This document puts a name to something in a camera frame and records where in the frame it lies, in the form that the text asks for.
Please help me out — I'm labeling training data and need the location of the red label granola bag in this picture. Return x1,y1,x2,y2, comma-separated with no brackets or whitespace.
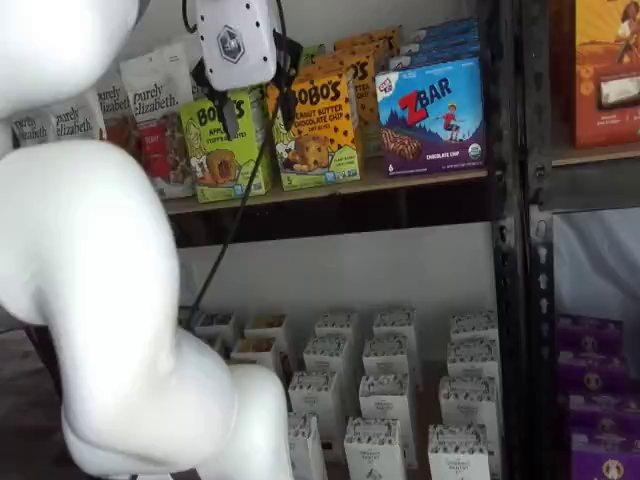
119,42,196,200

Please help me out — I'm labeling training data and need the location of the purple snack box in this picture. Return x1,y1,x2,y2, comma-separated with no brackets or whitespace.
567,392,640,436
558,349,629,396
569,429,640,480
557,314,624,354

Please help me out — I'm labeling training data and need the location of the black metal shelf rack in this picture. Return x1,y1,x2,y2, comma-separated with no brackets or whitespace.
164,0,532,480
524,0,640,480

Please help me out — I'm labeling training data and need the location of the black cable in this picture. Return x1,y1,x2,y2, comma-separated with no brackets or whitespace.
177,0,296,326

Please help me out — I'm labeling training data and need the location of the yellow Bobo's snack box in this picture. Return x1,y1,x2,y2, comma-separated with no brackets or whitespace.
178,88,275,205

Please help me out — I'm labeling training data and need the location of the white granola bag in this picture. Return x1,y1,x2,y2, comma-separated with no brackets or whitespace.
9,112,57,150
94,79,144,156

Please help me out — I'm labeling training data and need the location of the orange label granola bag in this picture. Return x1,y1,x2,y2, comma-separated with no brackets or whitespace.
49,92,108,147

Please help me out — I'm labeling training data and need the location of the green Bobo's apple pie box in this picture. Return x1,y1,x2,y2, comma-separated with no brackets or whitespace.
247,85,272,135
298,44,327,66

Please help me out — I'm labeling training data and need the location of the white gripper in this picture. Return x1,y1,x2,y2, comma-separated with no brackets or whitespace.
191,0,298,141

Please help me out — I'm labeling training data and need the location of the yellow white granola box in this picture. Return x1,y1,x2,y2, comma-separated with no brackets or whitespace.
229,335,279,370
243,313,290,346

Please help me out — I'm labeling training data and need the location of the translucent white plastic sheet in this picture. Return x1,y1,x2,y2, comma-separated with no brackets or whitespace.
553,208,640,321

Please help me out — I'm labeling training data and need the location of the orange Bobo's oat bites box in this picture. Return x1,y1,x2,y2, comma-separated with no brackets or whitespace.
332,25,403,71
266,66,362,192
312,47,380,160

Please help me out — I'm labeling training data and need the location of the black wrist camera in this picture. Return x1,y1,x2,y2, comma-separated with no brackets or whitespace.
272,33,305,84

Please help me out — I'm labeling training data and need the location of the blue Zbar snack box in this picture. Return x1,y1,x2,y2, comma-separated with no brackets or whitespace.
374,56,487,177
413,17,480,41
388,46,482,70
401,32,482,54

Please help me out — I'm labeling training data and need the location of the white patterned carton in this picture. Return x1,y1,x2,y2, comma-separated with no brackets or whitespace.
449,310,499,346
343,417,408,480
362,334,416,381
285,412,328,480
358,372,417,436
314,309,360,346
288,370,344,426
372,307,419,346
438,374,501,431
446,339,501,384
428,423,494,480
303,334,351,384

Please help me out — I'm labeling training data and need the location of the blue white granola box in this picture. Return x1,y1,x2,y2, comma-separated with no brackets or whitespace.
193,312,236,341

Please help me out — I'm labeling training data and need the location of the large orange illustrated box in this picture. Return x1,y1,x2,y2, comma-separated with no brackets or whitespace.
572,0,640,149

